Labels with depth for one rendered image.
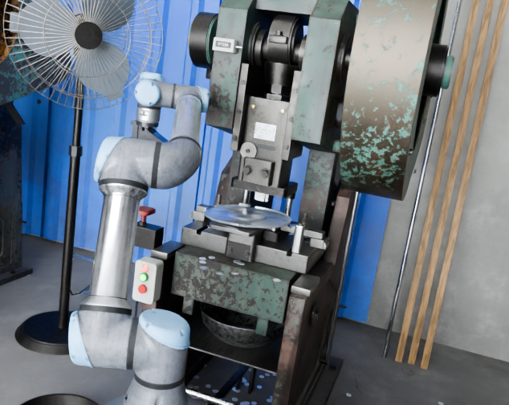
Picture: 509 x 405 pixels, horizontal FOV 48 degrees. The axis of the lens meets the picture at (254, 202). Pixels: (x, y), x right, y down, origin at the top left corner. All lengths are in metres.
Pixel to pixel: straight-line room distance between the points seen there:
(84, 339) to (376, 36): 0.98
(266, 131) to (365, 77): 0.50
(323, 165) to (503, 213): 1.25
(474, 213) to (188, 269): 1.67
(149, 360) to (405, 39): 0.95
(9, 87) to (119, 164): 1.49
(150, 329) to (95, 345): 0.12
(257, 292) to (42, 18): 1.24
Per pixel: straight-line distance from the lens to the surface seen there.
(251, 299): 1.81
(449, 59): 1.83
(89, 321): 1.31
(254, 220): 1.81
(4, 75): 2.76
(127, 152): 1.36
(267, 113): 1.85
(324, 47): 1.77
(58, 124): 3.73
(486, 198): 3.05
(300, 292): 1.72
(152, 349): 1.29
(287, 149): 1.80
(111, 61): 2.33
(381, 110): 1.48
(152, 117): 1.83
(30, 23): 2.32
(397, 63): 1.45
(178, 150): 1.38
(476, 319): 3.20
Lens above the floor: 1.24
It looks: 12 degrees down
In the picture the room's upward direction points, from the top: 8 degrees clockwise
